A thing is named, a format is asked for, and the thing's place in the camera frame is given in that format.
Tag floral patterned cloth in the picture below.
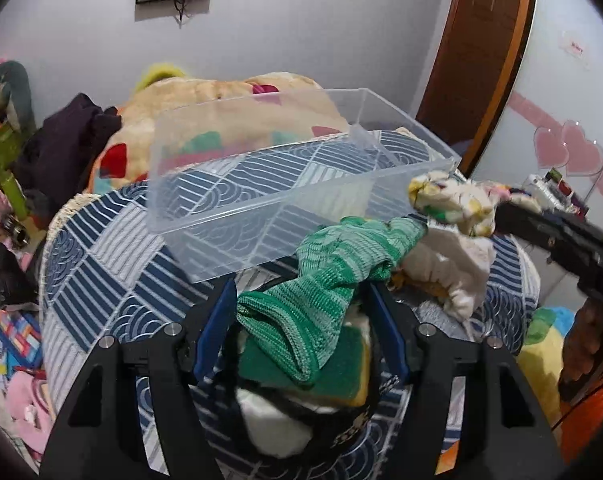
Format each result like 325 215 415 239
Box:
408 171 511 237

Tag white cloth pouch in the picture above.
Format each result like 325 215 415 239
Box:
399 226 495 324

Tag green knitted cloth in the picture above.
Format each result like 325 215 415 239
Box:
236 217 427 387

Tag yellow green sponge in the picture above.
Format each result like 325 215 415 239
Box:
238 326 371 408

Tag clear plastic storage box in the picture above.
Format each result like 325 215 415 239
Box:
148 88 460 282

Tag black trimmed white pouch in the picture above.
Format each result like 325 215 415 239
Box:
236 387 381 460

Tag blue white patterned cover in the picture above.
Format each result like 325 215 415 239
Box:
40 183 540 479

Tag brown wooden door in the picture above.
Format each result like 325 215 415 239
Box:
417 0 536 176

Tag beige patchwork plush blanket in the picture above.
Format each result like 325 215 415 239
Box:
86 68 349 194

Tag dark purple garment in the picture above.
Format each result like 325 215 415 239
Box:
11 93 122 205

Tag yellow plush headband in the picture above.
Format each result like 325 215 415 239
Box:
134 63 187 93

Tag green cardboard box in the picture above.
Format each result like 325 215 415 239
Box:
0 122 28 220

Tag green dinosaur plush toy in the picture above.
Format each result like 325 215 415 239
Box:
0 61 36 136

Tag pink heart wall decoration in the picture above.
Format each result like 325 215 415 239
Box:
533 120 603 177

